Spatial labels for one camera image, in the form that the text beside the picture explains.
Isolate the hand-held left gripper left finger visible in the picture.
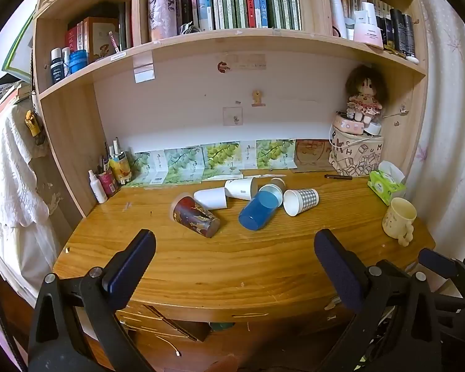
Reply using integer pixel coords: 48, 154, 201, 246
28, 229, 156, 372

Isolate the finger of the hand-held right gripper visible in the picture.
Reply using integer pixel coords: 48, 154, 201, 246
418, 249, 459, 280

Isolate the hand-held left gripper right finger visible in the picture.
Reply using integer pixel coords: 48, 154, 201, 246
314, 229, 443, 372

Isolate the checkered paper cup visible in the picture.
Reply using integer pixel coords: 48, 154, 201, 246
282, 188, 319, 217

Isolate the red patterned cup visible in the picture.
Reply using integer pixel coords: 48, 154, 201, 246
170, 196, 221, 239

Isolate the blue plastic cup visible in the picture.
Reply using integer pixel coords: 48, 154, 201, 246
238, 185, 283, 231

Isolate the plain white paper cup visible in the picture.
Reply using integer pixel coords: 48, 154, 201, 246
194, 187, 228, 210

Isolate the white printed paper cup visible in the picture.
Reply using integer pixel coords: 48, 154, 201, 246
224, 177, 258, 201

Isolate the cream ceramic mug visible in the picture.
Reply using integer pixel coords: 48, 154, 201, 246
382, 197, 418, 246

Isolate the white spray bottle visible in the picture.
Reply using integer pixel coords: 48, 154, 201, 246
87, 169, 108, 204

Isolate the pink pen holder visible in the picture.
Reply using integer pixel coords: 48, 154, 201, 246
97, 165, 119, 197

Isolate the green tissue pack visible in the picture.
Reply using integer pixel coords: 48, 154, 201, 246
367, 161, 407, 206

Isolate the grape print card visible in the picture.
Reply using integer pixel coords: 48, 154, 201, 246
122, 150, 167, 187
256, 139, 297, 170
155, 146, 204, 184
201, 141, 241, 181

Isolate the letter print fabric basket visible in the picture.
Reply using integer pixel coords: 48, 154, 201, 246
329, 126, 385, 177

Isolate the brown cardboard card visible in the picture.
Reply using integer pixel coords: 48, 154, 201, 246
292, 139, 336, 173

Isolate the white floral curtain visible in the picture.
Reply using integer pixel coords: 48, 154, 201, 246
405, 0, 465, 268

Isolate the wooden bookshelf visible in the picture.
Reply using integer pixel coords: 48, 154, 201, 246
31, 0, 429, 218

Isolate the pink round box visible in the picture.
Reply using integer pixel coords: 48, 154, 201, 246
332, 112, 367, 135

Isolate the white lace cloth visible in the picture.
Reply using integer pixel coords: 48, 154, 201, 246
0, 104, 60, 291

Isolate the yellow hanging toy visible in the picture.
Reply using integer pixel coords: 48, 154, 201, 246
25, 110, 43, 137

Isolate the rag doll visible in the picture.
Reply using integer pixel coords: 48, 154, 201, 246
345, 65, 388, 122

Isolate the pink white sticky note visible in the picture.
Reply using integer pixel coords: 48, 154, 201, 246
133, 50, 156, 84

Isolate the dark bottle white cap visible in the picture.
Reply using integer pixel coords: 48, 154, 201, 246
50, 47, 65, 85

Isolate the stack of papers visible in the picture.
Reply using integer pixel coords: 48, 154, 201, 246
0, 73, 33, 125

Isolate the blue jar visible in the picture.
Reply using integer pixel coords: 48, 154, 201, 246
69, 50, 89, 74

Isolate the brown illustrated box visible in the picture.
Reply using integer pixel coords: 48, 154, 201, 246
82, 16, 121, 63

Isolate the row of black bottles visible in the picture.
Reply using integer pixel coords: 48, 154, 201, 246
376, 8, 416, 57

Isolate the red box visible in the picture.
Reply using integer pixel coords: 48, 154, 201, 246
65, 23, 85, 54

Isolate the green framed board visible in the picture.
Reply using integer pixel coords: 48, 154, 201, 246
2, 19, 35, 82

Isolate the white floral tube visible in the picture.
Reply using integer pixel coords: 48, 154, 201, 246
147, 0, 178, 42

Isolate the tall white bottle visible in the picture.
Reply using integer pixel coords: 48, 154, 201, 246
327, 0, 347, 39

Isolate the row of books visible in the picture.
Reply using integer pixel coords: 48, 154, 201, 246
166, 0, 303, 33

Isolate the square wall sticker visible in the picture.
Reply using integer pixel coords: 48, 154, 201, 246
222, 106, 244, 126

